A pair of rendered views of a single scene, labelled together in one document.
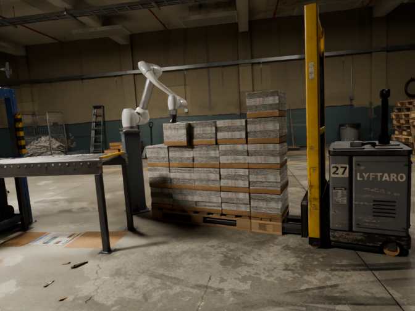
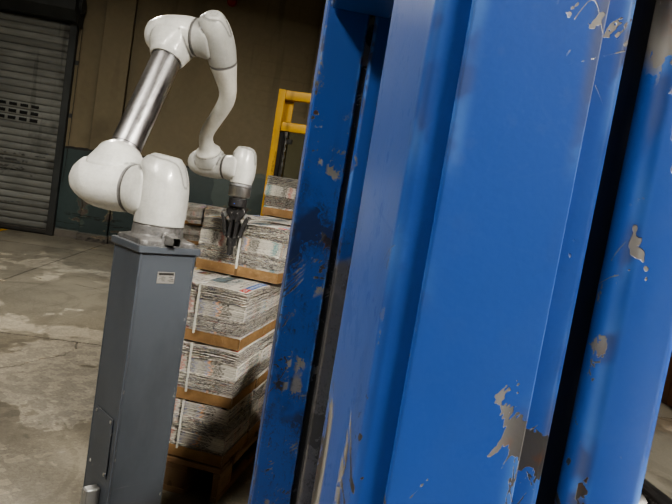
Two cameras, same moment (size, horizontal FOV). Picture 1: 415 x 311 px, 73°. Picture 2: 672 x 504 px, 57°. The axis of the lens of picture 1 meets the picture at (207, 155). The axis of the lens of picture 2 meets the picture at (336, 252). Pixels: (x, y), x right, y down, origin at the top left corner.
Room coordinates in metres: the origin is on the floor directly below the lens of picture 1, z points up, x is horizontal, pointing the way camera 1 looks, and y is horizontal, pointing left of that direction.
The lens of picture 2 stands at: (3.36, 2.92, 1.23)
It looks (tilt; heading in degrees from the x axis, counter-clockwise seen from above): 5 degrees down; 255
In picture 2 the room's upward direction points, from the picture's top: 9 degrees clockwise
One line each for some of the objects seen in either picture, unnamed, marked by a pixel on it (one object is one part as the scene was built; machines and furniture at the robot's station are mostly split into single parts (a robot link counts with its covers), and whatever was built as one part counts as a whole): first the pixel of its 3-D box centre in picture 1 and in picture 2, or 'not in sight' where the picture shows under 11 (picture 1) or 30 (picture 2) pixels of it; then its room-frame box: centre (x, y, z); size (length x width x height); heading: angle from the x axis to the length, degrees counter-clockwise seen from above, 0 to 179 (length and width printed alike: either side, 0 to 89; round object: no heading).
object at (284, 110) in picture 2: (320, 123); (267, 224); (2.74, -1.12, 0.97); 0.09 x 0.09 x 1.75; 64
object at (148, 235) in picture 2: (128, 129); (160, 234); (3.38, 0.94, 1.03); 0.22 x 0.18 x 0.06; 118
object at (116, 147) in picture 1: (124, 150); not in sight; (9.28, 2.76, 0.28); 1.20 x 0.83 x 0.57; 81
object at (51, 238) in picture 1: (55, 238); not in sight; (2.65, 1.54, 0.00); 0.37 x 0.28 x 0.01; 81
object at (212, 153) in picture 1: (202, 181); (239, 355); (2.96, 0.07, 0.42); 1.17 x 0.39 x 0.83; 64
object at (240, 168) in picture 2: (173, 102); (240, 165); (3.11, 0.34, 1.30); 0.13 x 0.11 x 0.16; 150
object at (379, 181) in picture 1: (365, 190); not in sight; (2.28, -1.30, 0.40); 0.69 x 0.55 x 0.80; 154
